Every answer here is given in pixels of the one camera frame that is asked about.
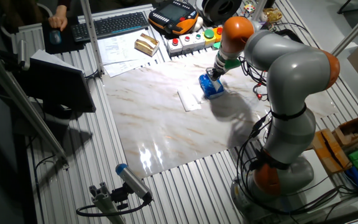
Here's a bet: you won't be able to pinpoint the aluminium frame post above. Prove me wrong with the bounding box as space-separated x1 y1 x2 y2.
79 0 105 75
331 2 358 57
250 0 269 22

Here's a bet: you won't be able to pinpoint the white box two small buttons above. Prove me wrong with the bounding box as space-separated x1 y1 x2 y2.
178 32 206 52

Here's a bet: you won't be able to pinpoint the yellow box green button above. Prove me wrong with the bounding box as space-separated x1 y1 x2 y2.
202 28 217 48

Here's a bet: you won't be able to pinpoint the black camera cable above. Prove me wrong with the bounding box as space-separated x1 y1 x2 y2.
75 198 152 217

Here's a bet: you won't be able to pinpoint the black cable with connectors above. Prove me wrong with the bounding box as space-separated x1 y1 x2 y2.
235 114 358 217

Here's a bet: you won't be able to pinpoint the marble pattern table sheet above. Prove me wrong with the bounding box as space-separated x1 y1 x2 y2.
101 49 340 180

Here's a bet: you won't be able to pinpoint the silver camera with blue end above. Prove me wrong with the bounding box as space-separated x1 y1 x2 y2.
116 163 154 202

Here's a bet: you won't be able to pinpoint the black monitor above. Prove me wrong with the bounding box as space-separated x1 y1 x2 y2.
14 57 96 119

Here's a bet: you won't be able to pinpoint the open brown cardboard box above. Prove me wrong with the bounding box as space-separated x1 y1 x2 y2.
333 115 358 147

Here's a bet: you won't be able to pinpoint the black keyboard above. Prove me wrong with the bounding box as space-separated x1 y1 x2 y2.
70 11 150 43

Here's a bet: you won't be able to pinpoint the white box single red button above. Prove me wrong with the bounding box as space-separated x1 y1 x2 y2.
166 37 183 57

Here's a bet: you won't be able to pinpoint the silver depth camera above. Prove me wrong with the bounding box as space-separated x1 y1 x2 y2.
17 39 30 71

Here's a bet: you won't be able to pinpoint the dark computer mouse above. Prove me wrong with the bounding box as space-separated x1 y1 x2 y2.
48 29 62 45

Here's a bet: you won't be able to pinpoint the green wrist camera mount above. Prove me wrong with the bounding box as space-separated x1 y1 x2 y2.
224 58 242 71

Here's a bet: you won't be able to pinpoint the black mouse pad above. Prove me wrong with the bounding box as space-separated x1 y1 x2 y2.
42 17 86 55

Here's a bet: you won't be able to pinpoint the orange flat cardboard box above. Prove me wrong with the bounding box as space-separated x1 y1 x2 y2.
311 128 353 175

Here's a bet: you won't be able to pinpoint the blue plastic tissue pack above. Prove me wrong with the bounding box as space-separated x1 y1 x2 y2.
198 73 226 100

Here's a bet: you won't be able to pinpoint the orange box red button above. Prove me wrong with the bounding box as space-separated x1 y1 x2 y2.
213 26 224 43

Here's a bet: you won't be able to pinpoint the black camera clamp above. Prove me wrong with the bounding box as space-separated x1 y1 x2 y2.
110 182 130 210

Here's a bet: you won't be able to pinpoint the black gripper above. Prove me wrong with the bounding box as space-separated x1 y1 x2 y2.
206 62 228 85

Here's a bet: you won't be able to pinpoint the black cable with red lights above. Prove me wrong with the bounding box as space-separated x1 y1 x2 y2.
239 55 276 102

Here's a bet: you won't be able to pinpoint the short aluminium profile piece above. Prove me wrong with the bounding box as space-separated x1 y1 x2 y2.
88 182 127 224

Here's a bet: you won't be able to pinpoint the aluminium frame beam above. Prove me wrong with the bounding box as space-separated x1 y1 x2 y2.
0 43 70 170

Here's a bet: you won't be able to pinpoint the printed paper sheet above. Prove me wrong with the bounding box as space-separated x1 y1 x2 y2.
97 29 155 66
103 57 167 78

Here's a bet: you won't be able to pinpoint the black spool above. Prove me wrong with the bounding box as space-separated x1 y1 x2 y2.
202 0 243 22

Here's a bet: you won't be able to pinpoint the orange black teach pendant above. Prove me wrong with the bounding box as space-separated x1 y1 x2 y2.
148 0 200 35

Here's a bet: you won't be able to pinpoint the person's hand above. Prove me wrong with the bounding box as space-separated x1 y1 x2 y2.
48 14 68 32

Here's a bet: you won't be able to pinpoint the person's forearm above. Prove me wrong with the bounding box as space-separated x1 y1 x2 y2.
54 4 70 17

